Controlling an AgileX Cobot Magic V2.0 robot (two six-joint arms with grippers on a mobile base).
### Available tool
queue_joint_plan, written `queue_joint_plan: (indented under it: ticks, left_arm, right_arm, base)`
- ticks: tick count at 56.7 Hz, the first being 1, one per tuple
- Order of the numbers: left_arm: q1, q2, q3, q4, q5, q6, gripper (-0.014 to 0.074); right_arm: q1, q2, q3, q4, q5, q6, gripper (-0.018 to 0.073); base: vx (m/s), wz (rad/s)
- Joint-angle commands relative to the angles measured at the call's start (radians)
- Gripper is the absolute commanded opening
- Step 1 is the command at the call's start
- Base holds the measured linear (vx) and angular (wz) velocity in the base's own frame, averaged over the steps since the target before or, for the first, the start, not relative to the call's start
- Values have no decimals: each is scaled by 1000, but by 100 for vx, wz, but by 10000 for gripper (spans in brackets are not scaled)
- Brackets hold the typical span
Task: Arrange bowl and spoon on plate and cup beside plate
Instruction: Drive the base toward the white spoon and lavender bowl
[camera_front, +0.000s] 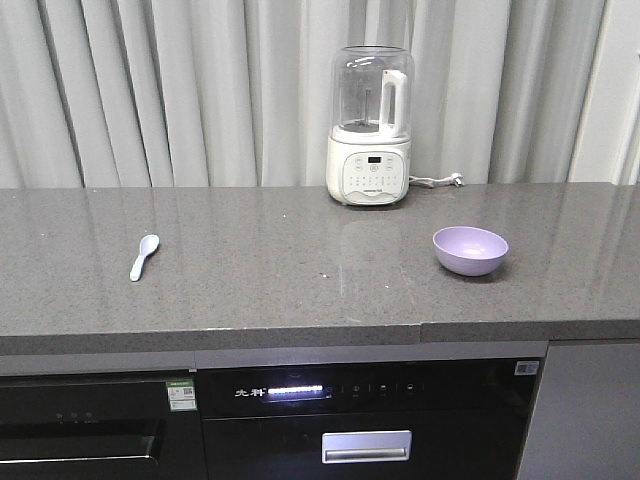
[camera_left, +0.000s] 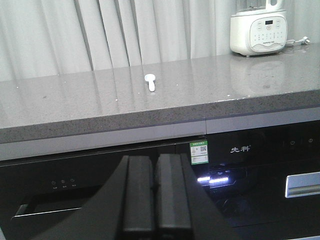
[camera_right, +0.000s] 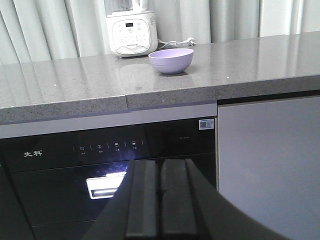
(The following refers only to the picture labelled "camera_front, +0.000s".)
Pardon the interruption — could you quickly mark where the black built-in oven left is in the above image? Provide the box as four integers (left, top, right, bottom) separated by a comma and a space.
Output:
1, 371, 208, 479

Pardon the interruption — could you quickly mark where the purple plastic bowl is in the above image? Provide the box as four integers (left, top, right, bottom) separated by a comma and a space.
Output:
432, 226, 510, 277

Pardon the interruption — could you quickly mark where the black built-in dishwasher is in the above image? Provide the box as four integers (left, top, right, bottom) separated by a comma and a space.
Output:
196, 358, 541, 479

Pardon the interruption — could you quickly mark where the white blender with clear jar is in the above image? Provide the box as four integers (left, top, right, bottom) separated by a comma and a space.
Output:
326, 45, 414, 206

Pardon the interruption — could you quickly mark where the light blue plastic spoon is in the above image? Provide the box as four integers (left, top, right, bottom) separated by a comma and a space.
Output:
129, 234, 160, 282

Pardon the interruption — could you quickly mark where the grey cabinet door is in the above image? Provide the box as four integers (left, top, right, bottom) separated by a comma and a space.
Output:
517, 341, 639, 479

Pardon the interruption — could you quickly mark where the grey pleated curtain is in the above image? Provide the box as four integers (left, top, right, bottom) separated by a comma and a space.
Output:
1, 1, 639, 188

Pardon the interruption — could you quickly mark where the white power cord with plug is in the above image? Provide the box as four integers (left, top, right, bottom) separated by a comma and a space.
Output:
408, 172, 465, 190

